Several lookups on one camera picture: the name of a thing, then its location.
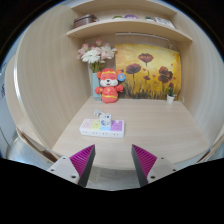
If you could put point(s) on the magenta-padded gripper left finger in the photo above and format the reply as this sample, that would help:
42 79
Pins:
66 166

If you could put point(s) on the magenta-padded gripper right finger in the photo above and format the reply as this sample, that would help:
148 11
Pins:
156 166

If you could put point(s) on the white charger block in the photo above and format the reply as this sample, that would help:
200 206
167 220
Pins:
105 117

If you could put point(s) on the small plant in white pot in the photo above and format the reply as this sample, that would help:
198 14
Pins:
170 96

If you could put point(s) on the pale teal vase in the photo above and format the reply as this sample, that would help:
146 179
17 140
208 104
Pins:
95 86

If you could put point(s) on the red plush toy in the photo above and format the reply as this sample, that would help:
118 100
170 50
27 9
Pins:
109 86

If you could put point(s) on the yellow poppy painting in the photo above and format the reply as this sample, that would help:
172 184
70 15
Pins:
150 70

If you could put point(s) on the pink and white flower bouquet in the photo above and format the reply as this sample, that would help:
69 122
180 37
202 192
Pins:
95 53

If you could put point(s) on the white light bar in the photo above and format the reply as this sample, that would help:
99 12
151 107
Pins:
143 35

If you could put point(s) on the wooden shelf unit with items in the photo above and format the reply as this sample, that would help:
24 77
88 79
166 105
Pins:
126 26

